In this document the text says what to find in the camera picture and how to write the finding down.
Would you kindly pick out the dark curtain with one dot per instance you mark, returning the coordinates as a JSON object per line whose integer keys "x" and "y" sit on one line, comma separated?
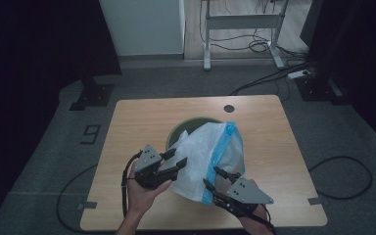
{"x": 362, "y": 49}
{"x": 29, "y": 49}

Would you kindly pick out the black metal stand base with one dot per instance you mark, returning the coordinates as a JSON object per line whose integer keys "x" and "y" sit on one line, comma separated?
{"x": 316, "y": 88}
{"x": 93, "y": 94}

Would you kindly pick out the person's right hand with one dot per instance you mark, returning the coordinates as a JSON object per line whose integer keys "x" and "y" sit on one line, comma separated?
{"x": 258, "y": 217}

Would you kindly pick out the person's left hand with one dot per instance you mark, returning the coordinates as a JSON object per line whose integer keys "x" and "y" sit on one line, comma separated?
{"x": 140, "y": 199}

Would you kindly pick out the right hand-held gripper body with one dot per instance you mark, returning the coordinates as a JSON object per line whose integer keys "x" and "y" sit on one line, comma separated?
{"x": 244, "y": 194}

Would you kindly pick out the white trash bag blue band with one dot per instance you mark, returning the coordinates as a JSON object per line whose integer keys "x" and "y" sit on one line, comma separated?
{"x": 202, "y": 153}

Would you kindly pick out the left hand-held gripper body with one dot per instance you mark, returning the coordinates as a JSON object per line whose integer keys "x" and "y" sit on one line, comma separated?
{"x": 147, "y": 163}

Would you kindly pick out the white power strip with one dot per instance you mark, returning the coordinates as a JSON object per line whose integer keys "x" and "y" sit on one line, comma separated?
{"x": 298, "y": 74}

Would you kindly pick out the white cabinet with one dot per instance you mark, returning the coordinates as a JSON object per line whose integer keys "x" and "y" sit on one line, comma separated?
{"x": 143, "y": 26}

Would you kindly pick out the green round trash can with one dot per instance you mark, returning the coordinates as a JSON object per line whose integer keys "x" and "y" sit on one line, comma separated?
{"x": 184, "y": 127}

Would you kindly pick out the white metal desk frame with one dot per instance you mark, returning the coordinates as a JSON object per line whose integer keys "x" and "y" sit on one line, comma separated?
{"x": 241, "y": 22}

